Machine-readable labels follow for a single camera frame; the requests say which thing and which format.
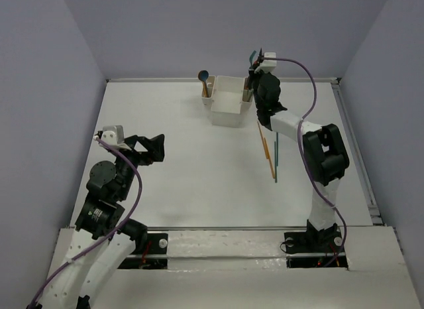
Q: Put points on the blue spoon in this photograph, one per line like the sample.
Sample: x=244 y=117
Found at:
x=204 y=77

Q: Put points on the black handled steel knife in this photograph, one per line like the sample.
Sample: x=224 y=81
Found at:
x=260 y=53

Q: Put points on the orange spoon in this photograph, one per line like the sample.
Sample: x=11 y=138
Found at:
x=206 y=90

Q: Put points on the long orange chopstick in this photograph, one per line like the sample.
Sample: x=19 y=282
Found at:
x=270 y=160

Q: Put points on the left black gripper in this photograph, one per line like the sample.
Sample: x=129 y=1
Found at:
x=138 y=148

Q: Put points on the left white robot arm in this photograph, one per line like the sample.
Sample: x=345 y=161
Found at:
x=104 y=234

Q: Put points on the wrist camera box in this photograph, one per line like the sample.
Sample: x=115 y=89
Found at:
x=265 y=63
x=113 y=136

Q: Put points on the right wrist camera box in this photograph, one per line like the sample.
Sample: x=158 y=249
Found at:
x=265 y=63

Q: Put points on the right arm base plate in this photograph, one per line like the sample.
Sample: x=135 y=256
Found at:
x=301 y=254

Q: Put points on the teal plastic knife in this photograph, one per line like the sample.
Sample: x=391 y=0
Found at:
x=251 y=57

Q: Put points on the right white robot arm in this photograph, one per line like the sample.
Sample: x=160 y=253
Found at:
x=323 y=154

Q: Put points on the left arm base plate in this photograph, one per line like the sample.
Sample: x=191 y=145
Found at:
x=152 y=257

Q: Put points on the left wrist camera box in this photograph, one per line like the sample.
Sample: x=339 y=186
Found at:
x=113 y=136

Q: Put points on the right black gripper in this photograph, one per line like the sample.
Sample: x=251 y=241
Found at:
x=259 y=73

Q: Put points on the long teal chopstick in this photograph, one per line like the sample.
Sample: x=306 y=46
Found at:
x=276 y=167

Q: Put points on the white utensil caddy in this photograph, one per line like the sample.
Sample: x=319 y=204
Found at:
x=228 y=100

